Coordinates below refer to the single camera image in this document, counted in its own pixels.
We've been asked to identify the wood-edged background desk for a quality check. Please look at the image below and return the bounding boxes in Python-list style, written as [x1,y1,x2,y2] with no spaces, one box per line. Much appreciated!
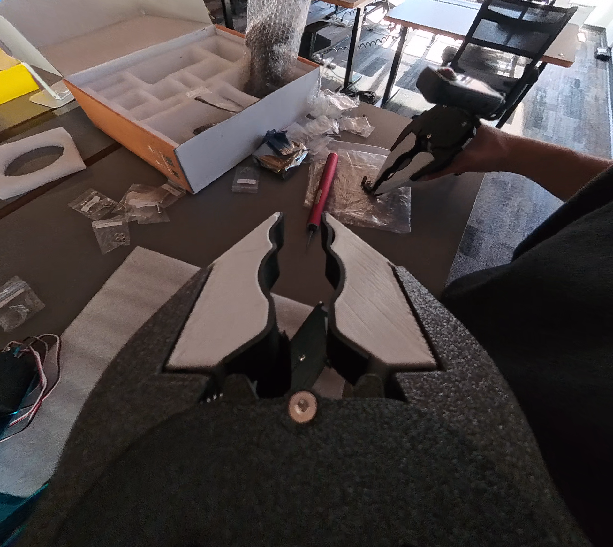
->
[383,0,580,107]

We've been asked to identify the bubble wrap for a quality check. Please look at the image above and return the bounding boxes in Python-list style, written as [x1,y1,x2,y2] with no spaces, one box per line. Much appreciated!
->
[242,0,312,97]

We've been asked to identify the black office chair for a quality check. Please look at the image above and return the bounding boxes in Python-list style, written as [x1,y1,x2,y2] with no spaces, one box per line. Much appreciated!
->
[443,0,578,128]

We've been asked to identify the white and orange cardboard box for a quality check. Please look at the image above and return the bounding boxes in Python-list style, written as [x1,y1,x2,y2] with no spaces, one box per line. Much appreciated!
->
[0,0,321,194]

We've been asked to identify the dark foil bag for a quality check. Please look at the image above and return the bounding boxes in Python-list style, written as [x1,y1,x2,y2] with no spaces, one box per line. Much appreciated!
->
[252,129,309,179]

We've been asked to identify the person's right forearm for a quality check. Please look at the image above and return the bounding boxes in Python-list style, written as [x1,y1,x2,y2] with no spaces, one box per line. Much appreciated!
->
[498,127,613,203]

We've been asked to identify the thin metal tool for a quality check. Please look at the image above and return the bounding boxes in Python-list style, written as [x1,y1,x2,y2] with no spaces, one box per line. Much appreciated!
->
[194,94,245,114]

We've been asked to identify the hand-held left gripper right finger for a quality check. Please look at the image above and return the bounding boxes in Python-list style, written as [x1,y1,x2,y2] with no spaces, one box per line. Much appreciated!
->
[320,213,439,371]

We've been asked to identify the blue toy robot arm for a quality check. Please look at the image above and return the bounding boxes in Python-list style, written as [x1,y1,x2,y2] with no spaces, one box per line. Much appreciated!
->
[0,303,331,547]

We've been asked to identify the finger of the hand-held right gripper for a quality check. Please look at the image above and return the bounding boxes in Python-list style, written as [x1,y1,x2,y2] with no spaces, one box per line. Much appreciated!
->
[371,155,439,196]
[380,120,424,177]

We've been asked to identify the person's right hand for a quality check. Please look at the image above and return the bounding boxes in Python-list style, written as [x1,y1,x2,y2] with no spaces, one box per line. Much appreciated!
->
[416,124,507,183]

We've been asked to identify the white foam sheet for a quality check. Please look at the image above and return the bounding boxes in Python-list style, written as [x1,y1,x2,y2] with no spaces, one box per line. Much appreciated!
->
[0,247,345,497]

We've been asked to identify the yellow plastic bin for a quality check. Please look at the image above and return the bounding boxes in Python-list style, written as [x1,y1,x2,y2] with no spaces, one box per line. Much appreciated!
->
[0,49,40,106]

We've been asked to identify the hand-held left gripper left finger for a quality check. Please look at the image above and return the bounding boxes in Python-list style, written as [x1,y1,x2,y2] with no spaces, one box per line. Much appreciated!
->
[165,212,288,373]

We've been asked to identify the dark red screwdriver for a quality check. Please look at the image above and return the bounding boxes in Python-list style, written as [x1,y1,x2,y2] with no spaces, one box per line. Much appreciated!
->
[305,153,341,250]

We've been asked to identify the white foam insert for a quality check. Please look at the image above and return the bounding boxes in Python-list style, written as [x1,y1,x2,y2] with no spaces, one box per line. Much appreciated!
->
[0,127,87,200]

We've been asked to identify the pile of clear plastic bags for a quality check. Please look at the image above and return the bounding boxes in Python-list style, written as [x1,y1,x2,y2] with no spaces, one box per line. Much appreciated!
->
[287,87,412,234]

